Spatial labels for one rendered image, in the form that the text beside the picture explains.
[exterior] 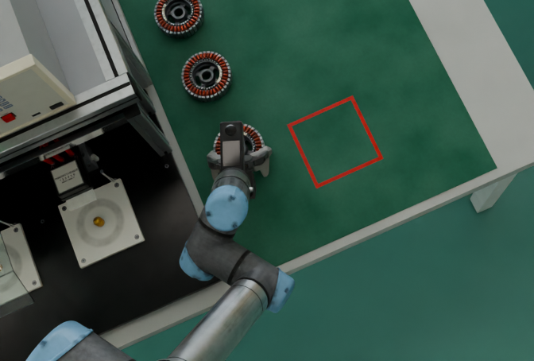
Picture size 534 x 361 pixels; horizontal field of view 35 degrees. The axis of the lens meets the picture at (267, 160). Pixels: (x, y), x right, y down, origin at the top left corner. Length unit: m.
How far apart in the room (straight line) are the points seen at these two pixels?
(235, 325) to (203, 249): 0.19
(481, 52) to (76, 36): 0.88
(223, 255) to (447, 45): 0.72
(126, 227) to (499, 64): 0.89
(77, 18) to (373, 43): 0.67
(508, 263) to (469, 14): 0.90
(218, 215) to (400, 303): 1.12
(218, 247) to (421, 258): 1.10
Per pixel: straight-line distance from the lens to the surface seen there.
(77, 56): 1.63
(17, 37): 1.45
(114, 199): 1.88
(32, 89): 1.49
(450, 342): 2.56
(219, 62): 1.91
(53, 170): 1.79
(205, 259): 1.59
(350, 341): 2.55
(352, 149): 1.86
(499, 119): 1.90
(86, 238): 1.88
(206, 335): 1.42
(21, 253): 1.93
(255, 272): 1.56
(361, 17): 1.96
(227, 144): 1.71
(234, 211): 1.53
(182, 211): 1.85
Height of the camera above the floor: 2.55
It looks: 74 degrees down
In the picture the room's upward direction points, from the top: 24 degrees counter-clockwise
